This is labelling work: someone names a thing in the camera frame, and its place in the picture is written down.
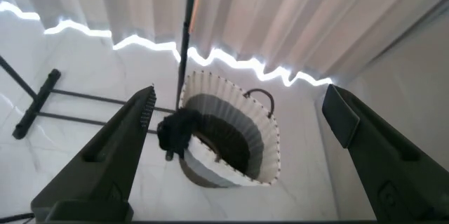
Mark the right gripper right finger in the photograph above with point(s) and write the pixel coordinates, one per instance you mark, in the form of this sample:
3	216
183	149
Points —
393	168

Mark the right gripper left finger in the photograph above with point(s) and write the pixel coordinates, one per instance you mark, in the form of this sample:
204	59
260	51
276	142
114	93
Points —
105	168

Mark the white laundry basket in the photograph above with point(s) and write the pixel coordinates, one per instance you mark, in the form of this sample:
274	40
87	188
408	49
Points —
263	139

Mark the black clothes rack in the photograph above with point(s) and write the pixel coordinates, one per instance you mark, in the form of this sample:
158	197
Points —
186	41

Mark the black garment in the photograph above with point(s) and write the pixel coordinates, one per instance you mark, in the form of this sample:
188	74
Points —
175	129

